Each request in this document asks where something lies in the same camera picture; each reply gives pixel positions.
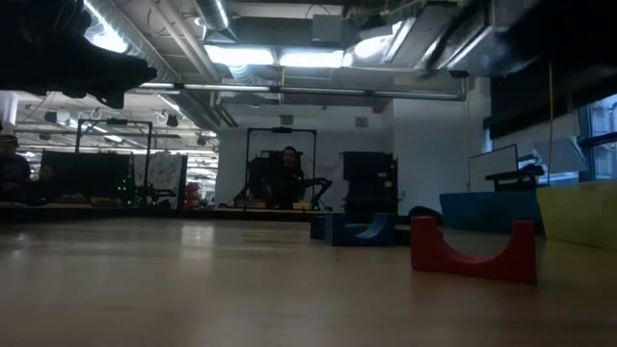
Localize black camera rig frame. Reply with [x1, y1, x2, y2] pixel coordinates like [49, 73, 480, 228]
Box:
[244, 126, 318, 208]
[74, 118, 154, 203]

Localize silver spiral duct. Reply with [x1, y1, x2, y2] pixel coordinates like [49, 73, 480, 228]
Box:
[84, 0, 228, 131]

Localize rectangular metal duct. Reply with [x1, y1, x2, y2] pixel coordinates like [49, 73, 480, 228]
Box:
[418, 0, 541, 78]

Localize black panel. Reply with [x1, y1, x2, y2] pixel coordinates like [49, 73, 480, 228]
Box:
[37, 149, 132, 202]

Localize blue arch block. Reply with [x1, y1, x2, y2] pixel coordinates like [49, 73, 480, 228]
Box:
[323, 211, 398, 249]

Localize ceiling light panel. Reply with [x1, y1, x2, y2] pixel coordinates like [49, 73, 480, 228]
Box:
[204, 44, 276, 67]
[278, 46, 346, 68]

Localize long ceiling pipe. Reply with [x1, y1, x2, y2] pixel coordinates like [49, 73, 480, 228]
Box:
[127, 80, 468, 102]

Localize black cabinet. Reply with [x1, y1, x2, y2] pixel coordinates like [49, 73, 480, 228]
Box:
[340, 150, 400, 214]

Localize person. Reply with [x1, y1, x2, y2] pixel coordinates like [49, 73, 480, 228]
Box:
[0, 133, 34, 204]
[277, 146, 306, 209]

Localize red stacked objects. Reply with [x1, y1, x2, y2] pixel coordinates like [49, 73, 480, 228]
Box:
[184, 181, 202, 208]

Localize whiteboard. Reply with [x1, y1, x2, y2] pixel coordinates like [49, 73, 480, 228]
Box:
[466, 143, 521, 194]

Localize grey ceiling box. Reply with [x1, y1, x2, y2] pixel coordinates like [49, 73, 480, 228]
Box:
[310, 13, 344, 44]

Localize grey screen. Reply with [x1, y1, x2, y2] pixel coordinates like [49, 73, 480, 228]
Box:
[531, 136, 590, 175]

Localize teal plastic bin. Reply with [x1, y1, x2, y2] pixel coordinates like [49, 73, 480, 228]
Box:
[439, 190, 544, 236]

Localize yellow translucent plastic bin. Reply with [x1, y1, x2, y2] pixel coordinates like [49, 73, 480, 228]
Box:
[535, 178, 617, 251]

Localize window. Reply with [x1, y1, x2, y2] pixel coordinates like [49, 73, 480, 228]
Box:
[577, 93, 617, 183]

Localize red arch block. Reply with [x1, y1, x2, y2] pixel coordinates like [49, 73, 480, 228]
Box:
[410, 215, 538, 285]

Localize blue rectangular block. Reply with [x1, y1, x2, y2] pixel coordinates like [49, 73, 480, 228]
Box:
[309, 214, 327, 241]

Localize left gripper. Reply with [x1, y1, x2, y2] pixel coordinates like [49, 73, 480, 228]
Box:
[0, 28, 159, 110]

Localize black desk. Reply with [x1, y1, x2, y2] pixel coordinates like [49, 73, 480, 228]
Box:
[484, 162, 547, 193]

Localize white cloth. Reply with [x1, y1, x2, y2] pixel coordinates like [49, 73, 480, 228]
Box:
[144, 152, 188, 207]

